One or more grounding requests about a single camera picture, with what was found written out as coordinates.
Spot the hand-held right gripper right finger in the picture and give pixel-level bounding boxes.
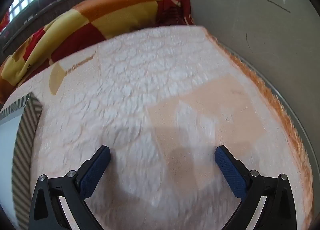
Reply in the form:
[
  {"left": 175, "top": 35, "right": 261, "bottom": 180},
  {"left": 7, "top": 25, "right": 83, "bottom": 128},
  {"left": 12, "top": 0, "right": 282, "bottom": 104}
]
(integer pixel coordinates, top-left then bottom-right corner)
[{"left": 215, "top": 145, "right": 298, "bottom": 230}]

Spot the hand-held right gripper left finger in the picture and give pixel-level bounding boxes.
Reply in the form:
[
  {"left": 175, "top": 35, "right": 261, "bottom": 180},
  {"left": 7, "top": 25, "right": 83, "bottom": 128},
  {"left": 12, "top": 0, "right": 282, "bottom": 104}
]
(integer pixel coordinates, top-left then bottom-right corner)
[{"left": 29, "top": 145, "right": 111, "bottom": 230}]

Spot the striped tray box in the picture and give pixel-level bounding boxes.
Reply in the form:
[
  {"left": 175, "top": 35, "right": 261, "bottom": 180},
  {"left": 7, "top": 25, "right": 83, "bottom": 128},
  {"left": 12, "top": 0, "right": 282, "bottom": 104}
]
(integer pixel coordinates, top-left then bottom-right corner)
[{"left": 0, "top": 92, "right": 43, "bottom": 230}]

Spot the pink fuzzy tablecloth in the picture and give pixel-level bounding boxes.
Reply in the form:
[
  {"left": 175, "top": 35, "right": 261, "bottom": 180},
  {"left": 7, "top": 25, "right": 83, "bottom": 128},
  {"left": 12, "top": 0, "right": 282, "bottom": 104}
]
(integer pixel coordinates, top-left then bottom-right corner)
[{"left": 0, "top": 25, "right": 314, "bottom": 230}]

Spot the orange red yellow blanket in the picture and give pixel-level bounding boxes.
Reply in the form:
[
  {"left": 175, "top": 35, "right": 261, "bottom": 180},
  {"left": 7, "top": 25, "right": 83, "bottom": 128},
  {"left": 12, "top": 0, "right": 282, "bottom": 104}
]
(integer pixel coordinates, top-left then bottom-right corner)
[{"left": 0, "top": 0, "right": 195, "bottom": 104}]

